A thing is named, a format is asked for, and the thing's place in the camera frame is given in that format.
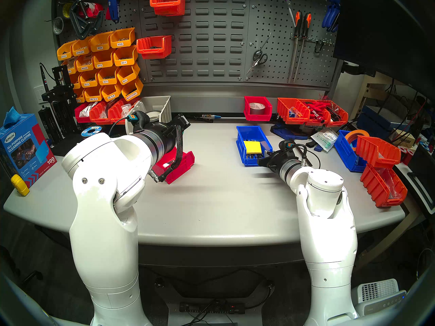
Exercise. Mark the yellow bin labelled M3-4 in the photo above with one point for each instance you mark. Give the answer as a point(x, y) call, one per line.
point(125, 61)

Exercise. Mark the orange-red bin with hardware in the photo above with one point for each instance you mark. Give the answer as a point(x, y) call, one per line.
point(98, 118)
point(115, 116)

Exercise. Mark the white blue glue pen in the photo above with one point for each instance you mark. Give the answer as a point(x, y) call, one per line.
point(210, 116)

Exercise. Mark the grey bench back rail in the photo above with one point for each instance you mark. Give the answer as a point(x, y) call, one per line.
point(210, 104)

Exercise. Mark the red bin with blade pack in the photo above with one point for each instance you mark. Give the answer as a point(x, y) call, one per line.
point(185, 164)

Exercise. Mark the clear plastic screw bag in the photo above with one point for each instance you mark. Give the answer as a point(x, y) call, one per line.
point(125, 108)
point(87, 109)

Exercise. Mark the yellow bin labelled M4-0.7 HEX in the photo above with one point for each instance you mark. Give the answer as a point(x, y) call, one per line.
point(132, 94)

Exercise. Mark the blue black clamp tool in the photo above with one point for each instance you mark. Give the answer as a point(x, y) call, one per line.
point(289, 131)

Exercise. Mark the red bin with tape roll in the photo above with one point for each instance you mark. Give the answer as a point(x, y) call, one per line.
point(258, 117)

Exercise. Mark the dark metal clamp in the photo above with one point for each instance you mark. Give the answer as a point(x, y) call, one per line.
point(80, 26)

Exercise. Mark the blue cleaning cloth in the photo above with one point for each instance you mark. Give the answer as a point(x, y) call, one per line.
point(12, 116)

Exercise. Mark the yellow bin labelled M2.5-6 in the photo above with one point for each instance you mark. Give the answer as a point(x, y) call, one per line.
point(92, 98)

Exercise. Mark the red cans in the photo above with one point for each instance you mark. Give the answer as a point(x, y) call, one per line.
point(406, 154)

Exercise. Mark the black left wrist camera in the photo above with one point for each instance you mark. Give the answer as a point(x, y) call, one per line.
point(141, 120)

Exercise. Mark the dark blue storage crate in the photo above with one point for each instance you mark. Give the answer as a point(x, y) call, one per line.
point(373, 120)

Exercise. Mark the orange-red bin with black tools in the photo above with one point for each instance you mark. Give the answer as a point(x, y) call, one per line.
point(341, 121)

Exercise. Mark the yellow bin labelled M3-12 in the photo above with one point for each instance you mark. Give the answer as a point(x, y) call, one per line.
point(87, 83)

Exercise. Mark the grey pegboard panel with tapes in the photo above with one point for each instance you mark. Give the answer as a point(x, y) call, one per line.
point(132, 16)

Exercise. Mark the orange-red bin with glue sticks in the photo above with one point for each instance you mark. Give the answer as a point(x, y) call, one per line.
point(283, 114)

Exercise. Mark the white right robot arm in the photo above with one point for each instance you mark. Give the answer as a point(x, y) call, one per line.
point(326, 243)

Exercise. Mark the white air purifier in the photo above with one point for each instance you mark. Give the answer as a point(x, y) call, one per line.
point(377, 294)

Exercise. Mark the yellow pad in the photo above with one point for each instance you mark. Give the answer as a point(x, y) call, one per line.
point(252, 147)

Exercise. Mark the black carabiner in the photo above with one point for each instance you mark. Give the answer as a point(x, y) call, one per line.
point(315, 47)

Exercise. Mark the orange-red bin with plastic bag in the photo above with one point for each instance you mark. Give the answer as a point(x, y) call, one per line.
point(370, 186)

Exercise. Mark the blue hand tool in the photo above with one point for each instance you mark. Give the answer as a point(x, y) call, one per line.
point(114, 7)

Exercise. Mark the orange tape roll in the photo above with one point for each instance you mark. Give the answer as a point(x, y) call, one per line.
point(357, 132)

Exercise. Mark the yellow bin labelled M3-6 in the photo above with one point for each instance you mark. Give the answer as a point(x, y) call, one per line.
point(125, 79)

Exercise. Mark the black tape roll white core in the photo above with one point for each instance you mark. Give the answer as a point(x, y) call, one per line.
point(153, 114)

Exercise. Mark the yellow bin labelled M3X8 BAG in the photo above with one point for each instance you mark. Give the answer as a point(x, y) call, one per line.
point(81, 51)

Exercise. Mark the yellow labelled screw bin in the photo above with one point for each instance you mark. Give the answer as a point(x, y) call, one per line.
point(64, 55)
point(75, 84)
point(71, 70)
point(85, 67)
point(80, 99)

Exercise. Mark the black bench mat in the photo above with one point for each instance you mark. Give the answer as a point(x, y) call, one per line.
point(66, 147)

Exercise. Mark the cardboard box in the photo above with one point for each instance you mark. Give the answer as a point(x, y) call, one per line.
point(404, 138)

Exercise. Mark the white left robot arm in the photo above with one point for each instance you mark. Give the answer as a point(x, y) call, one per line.
point(102, 210)

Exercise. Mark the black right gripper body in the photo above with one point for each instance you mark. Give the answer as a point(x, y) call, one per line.
point(273, 160)

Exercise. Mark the black tray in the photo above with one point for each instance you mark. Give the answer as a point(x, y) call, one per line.
point(423, 179)

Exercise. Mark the yellow tape roll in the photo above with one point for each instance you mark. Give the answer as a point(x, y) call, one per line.
point(64, 10)

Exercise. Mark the large beige plastic bin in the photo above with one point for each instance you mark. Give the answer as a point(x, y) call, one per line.
point(161, 106)

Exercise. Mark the grey tape roll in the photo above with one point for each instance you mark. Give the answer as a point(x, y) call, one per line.
point(53, 24)

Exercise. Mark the blue bin with yellow pad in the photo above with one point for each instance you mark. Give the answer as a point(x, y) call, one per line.
point(249, 133)

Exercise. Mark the blue bin with orange tape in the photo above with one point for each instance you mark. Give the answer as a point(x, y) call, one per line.
point(346, 155)

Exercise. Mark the black power strip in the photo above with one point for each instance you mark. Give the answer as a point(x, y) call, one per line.
point(210, 308)

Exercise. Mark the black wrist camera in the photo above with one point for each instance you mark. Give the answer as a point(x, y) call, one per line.
point(141, 120)
point(287, 146)

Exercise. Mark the silver duct tape roll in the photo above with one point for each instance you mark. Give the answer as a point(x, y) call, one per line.
point(257, 106)

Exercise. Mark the white wall outlet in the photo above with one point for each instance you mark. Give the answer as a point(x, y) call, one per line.
point(38, 92)

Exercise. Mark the yellow bin labelled M3-8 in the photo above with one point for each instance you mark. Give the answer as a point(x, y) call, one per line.
point(106, 80)

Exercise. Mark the yellow bin labelled M4-6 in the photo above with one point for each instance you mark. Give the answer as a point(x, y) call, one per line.
point(101, 64)

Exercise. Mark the yellow bin labelled M2.5-5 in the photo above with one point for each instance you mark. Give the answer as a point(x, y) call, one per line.
point(111, 96)

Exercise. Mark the black instrument stand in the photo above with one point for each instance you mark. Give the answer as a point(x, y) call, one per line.
point(63, 91)

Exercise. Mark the thin metal rod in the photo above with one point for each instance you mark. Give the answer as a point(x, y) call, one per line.
point(266, 40)

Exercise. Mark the red white tape roll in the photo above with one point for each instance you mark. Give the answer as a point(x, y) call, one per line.
point(93, 9)

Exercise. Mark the yellow bin labelled M3X6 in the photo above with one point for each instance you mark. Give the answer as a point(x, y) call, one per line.
point(122, 41)

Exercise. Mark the pale wooden side frame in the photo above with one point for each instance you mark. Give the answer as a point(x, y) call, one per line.
point(370, 89)

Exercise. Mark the white pouch green print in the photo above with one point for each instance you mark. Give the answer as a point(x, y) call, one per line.
point(324, 140)

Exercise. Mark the blue red cleaning cloths box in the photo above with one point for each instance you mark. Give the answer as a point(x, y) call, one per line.
point(23, 148)

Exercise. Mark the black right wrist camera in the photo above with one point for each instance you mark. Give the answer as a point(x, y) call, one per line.
point(287, 146)

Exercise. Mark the grey louvered wall panel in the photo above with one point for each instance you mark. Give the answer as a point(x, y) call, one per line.
point(210, 31)

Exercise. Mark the blue spring clamp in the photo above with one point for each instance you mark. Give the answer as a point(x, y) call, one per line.
point(328, 19)
point(335, 9)

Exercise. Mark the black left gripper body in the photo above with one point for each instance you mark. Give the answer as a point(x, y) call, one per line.
point(178, 126)

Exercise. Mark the black monitor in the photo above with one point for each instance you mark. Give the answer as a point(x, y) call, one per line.
point(384, 33)

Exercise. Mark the grey pegboard panel with tools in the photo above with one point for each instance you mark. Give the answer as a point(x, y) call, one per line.
point(275, 74)

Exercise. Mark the red bin with screw bags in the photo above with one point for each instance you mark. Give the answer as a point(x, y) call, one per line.
point(81, 119)

